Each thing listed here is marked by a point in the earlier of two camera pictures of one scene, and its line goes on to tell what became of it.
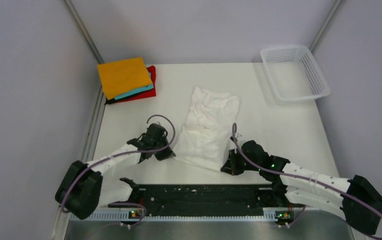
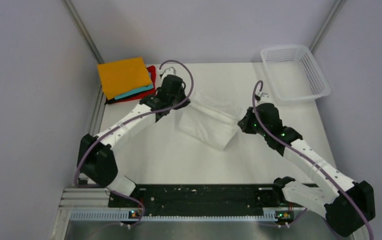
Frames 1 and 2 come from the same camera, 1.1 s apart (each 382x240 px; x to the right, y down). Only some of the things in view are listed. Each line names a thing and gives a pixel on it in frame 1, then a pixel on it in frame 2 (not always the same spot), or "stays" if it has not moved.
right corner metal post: (325, 26) stays
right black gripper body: (238, 164) → (252, 125)
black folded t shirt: (110, 101) stays
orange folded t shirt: (122, 77) stays
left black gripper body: (163, 143) → (177, 99)
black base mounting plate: (203, 200) stays
